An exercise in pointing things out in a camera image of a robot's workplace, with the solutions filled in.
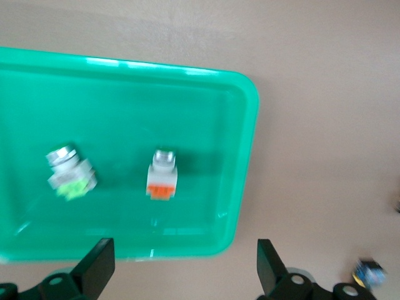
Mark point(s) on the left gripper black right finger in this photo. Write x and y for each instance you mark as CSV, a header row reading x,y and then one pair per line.
x,y
275,275

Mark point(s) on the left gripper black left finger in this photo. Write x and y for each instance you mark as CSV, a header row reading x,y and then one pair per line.
x,y
87,275

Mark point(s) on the green push button orange base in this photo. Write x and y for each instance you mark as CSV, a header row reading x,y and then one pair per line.
x,y
162,178

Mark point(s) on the red push button blue base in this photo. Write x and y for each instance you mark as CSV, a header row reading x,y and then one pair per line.
x,y
368,273

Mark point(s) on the green plastic tray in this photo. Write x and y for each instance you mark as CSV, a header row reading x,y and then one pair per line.
x,y
125,109

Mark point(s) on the brown paper table cover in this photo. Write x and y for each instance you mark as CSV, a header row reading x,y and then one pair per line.
x,y
312,93

